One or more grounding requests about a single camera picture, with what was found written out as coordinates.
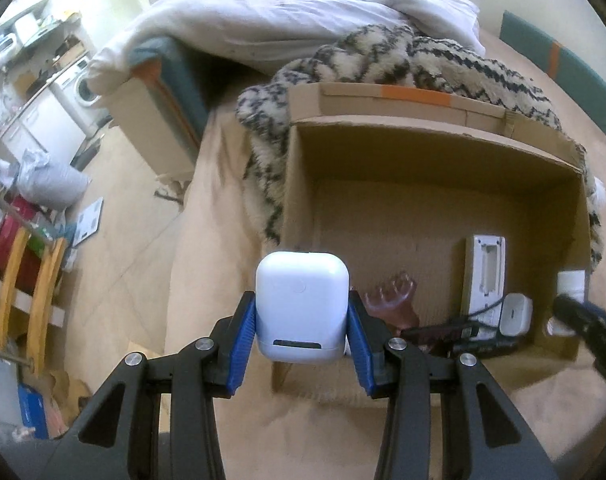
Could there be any pink translucent massage comb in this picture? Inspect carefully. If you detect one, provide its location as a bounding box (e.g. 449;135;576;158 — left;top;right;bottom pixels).
363;271;420;333

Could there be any white rectangular device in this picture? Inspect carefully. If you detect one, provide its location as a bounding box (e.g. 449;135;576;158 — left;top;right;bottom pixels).
460;235;507;328

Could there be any brown cardboard box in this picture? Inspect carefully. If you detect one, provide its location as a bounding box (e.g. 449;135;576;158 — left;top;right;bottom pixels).
280;84;591;391

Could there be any white bottle red label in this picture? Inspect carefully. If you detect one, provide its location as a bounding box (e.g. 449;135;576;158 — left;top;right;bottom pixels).
546;270;587;338

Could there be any wooden chair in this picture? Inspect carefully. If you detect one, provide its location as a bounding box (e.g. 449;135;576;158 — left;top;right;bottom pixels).
0;226;70;376

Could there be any white washing machine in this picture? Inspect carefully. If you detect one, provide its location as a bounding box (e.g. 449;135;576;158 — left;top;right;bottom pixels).
50;54;110;138

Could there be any white earbuds case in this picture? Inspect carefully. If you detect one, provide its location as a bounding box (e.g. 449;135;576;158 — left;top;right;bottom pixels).
255;252;350;364

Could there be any teal bed headboard cushion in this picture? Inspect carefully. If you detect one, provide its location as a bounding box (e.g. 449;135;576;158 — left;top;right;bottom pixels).
127;34;245;141

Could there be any blue box on floor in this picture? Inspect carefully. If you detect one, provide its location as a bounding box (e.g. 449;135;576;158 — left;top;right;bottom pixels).
18;384;49;440

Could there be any white duvet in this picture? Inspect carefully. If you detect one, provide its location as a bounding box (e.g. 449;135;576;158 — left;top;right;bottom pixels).
87;0;485;96

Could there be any white plastic bag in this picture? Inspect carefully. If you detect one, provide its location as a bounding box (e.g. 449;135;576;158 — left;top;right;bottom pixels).
16;150;90;211

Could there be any white floor scale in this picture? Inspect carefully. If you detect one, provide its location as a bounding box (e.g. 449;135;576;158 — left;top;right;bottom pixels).
72;197;104;247

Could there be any black and cream knit blanket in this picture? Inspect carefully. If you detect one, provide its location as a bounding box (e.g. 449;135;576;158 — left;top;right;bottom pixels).
235;23;606;271

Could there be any teal cushion with orange strap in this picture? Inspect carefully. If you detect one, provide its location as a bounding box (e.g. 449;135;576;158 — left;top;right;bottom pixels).
499;11;606;135

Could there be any black strap cord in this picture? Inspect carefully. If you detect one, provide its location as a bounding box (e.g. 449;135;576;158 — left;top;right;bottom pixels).
449;294;507;328

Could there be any white power adapter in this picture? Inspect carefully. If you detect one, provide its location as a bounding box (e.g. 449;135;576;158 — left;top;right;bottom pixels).
498;292;533;337

